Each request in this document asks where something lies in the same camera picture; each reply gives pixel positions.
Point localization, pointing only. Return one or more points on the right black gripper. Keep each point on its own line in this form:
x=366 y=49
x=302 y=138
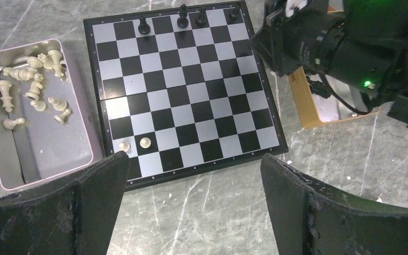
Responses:
x=294 y=35

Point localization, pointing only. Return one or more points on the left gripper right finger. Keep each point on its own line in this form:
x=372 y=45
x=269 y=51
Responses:
x=309 y=216

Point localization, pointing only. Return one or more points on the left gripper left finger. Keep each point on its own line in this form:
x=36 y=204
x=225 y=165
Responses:
x=74 y=214

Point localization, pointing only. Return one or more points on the black rook corner board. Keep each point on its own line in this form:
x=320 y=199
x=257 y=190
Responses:
x=234 y=14

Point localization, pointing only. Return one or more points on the black piece board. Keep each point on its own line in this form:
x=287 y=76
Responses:
x=201 y=18
x=182 y=20

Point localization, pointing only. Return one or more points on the black piece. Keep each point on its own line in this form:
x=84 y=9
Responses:
x=143 y=27

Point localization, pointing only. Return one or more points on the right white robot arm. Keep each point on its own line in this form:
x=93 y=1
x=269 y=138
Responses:
x=364 y=46

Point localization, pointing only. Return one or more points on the tin box black pieces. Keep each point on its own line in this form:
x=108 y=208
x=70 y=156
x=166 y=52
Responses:
x=316 y=107

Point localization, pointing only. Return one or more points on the tin box white pieces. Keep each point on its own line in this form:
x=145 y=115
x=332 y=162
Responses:
x=59 y=136

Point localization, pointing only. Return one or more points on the white pawn on board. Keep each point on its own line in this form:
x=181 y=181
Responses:
x=145 y=142

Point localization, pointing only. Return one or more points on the white chess piece tall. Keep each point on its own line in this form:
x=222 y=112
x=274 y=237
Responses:
x=6 y=98

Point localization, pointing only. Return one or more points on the white chess piece lying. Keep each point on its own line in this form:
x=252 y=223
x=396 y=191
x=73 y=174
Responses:
x=23 y=74

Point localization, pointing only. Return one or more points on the white pawn in tin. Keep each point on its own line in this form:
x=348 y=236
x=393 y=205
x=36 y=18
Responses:
x=11 y=124

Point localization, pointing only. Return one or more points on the black white chessboard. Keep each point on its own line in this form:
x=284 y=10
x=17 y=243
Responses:
x=200 y=94

